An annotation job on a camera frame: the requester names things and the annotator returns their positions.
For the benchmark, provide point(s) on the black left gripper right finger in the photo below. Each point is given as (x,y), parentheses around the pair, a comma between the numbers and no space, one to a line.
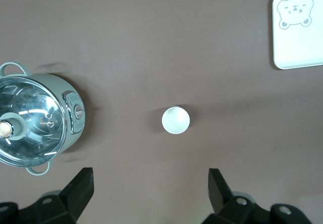
(222,196)

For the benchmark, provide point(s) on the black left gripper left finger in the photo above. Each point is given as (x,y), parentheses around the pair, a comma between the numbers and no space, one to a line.
(78,193)

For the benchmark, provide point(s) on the white plastic cup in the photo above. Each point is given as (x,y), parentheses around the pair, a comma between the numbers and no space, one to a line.
(175,120)

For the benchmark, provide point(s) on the white tray with bear print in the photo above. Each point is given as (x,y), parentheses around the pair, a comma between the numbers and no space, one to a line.
(297,45)

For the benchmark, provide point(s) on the glass pot lid with knob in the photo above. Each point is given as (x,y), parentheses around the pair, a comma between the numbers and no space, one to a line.
(32,103)

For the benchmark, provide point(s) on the sage green electric pot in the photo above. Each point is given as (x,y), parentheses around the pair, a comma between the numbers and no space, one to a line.
(57,83)

